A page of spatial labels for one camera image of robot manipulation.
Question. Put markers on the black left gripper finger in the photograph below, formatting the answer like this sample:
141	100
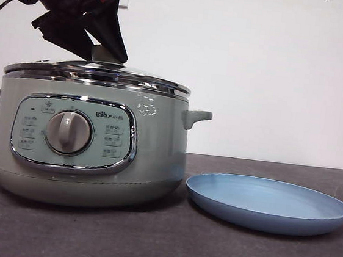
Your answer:
62	32
114	33

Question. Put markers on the glass lid with green knob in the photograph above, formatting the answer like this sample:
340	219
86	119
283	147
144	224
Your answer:
104	70

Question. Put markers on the pale green electric steamer pot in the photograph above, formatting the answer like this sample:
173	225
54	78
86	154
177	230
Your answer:
156	151

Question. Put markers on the blue round plate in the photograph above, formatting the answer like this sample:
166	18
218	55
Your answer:
262	202

